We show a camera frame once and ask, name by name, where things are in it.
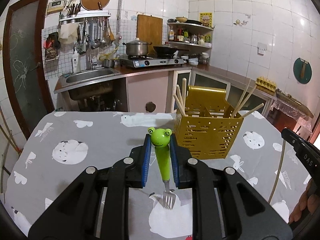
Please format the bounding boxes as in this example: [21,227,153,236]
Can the wooden chopstick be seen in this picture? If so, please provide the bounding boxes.
[182,77,187,116]
[241,103,264,119]
[235,85,257,116]
[173,94,185,116]
[231,79,251,118]
[176,85,185,116]

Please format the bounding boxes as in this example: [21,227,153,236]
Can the green frog handle fork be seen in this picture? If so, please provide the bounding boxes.
[148,127,176,210]

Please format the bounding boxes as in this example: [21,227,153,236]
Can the kitchen counter cabinets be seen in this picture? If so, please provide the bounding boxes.
[53,63,278,118]

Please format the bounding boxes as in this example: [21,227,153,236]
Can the person right hand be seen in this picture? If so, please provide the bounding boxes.
[289,179,320,224]

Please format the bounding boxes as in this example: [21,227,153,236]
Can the plastic covered side table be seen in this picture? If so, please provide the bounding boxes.
[267,88,314,139]

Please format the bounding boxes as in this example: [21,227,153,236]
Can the grey animal print tablecloth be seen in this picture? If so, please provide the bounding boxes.
[4,112,310,239]

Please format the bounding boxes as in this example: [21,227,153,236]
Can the yellow perforated utensil holder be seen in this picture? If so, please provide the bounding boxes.
[174,86,244,160]

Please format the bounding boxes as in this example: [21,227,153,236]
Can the yellow egg tray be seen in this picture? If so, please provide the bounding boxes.
[255,76,277,94]

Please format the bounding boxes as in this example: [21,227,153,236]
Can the steel sink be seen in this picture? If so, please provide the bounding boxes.
[61,68,119,101]

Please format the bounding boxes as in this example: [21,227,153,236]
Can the faucet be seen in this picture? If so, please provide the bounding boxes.
[82,34,98,70]

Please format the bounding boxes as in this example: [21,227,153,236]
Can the gas stove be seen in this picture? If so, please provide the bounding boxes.
[119,57,184,68]

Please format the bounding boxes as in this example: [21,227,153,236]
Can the steel cooking pot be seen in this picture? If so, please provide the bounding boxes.
[123,38,152,57]

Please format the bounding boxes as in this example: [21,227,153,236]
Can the black wok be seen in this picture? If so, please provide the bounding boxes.
[153,44,178,58]

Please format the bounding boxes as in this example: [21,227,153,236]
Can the hanging utensil rack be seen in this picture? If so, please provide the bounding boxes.
[58,10,111,44]

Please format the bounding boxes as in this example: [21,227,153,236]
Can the wooden cutting board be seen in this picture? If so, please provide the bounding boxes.
[137,15,163,57]

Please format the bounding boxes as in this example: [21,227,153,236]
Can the green round wall board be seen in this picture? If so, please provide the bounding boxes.
[293,57,312,85]

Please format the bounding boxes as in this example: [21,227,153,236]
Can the white wall socket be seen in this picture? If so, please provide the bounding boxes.
[257,42,267,56]

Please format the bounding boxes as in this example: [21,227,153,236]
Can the brown frame glass door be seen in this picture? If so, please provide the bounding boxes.
[3,0,54,138]

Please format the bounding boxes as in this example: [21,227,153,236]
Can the corner wall shelf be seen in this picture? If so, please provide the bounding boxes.
[165,17,215,50]

